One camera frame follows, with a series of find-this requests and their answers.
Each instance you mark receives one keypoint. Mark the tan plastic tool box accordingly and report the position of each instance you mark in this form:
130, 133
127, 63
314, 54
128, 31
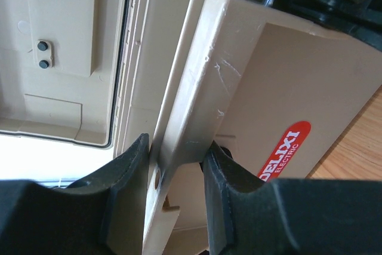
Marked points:
272, 82

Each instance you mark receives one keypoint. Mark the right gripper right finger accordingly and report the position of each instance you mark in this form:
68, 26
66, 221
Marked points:
246, 215

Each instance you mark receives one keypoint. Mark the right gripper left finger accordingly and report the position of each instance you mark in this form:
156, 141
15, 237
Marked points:
101, 213

